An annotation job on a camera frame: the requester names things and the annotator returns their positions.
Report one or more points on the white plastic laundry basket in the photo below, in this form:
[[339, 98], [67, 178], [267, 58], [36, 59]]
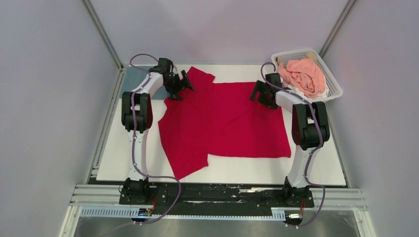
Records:
[[335, 90]]

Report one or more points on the pink t shirt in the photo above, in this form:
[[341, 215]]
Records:
[[304, 74]]

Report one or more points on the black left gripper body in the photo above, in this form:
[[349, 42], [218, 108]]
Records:
[[174, 83]]

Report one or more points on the aluminium frame rail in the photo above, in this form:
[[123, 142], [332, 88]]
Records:
[[336, 199]]

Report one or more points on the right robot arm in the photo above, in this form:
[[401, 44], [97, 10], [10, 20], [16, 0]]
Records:
[[310, 130]]

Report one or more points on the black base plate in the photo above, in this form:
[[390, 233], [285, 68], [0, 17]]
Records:
[[205, 199]]

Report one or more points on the red t shirt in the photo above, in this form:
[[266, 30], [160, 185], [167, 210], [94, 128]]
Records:
[[219, 119]]

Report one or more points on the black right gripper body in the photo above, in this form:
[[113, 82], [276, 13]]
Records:
[[263, 91]]

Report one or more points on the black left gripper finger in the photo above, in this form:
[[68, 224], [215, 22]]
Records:
[[175, 96], [186, 83]]

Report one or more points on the folded blue t shirt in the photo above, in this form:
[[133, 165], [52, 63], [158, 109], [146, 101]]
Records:
[[133, 78]]

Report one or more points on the beige garment in basket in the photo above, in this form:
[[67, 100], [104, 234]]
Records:
[[285, 57]]

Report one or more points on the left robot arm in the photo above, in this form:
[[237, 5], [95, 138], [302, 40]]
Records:
[[137, 119]]

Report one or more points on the white t shirt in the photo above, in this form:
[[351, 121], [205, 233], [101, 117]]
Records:
[[302, 94]]

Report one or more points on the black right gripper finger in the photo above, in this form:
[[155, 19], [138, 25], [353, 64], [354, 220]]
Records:
[[268, 103], [257, 88]]

